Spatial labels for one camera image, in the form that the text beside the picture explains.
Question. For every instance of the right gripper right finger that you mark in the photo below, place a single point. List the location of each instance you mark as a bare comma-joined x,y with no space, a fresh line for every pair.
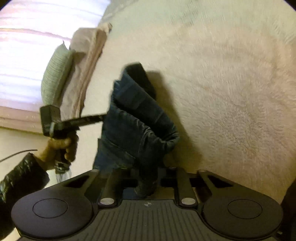
184,193

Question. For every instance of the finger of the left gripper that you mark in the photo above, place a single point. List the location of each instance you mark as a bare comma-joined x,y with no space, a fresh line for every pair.
83,121

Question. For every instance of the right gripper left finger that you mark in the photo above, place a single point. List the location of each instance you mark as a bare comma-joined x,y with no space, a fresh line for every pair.
112,192

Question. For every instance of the dark blue denim jeans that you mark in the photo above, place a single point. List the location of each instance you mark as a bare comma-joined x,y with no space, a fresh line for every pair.
136,132

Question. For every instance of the person left hand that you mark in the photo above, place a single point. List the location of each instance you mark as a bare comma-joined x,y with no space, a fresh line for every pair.
47,157

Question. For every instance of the green knitted cushion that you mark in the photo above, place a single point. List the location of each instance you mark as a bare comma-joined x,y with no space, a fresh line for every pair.
56,74

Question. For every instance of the folded beige blanket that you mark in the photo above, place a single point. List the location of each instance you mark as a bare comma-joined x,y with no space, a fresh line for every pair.
88,44

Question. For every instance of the pink grey striped bedspread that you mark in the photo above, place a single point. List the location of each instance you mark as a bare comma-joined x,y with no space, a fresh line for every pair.
223,71

